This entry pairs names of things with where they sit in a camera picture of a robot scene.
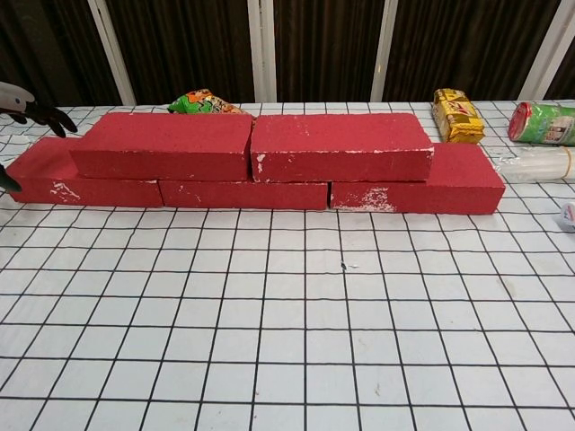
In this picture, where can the green chip can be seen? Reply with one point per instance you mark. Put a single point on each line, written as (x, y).
(543, 123)

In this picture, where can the white metal frame post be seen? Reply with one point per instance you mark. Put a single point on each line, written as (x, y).
(385, 49)
(541, 49)
(110, 49)
(262, 49)

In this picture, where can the clear plastic water bottle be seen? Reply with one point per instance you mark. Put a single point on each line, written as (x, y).
(568, 217)

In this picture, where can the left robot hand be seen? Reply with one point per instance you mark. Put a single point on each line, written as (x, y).
(27, 105)

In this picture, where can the white checkered tablecloth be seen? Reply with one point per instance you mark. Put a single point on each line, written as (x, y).
(292, 323)

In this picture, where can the green snack bag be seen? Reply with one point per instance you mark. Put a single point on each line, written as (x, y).
(202, 102)

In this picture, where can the yellow biscuit pack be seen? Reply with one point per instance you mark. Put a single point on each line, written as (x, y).
(458, 116)

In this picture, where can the clear plastic straw bundle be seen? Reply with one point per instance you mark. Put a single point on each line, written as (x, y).
(539, 166)

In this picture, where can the red brick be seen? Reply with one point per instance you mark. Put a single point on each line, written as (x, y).
(45, 179)
(462, 179)
(242, 195)
(341, 139)
(161, 143)

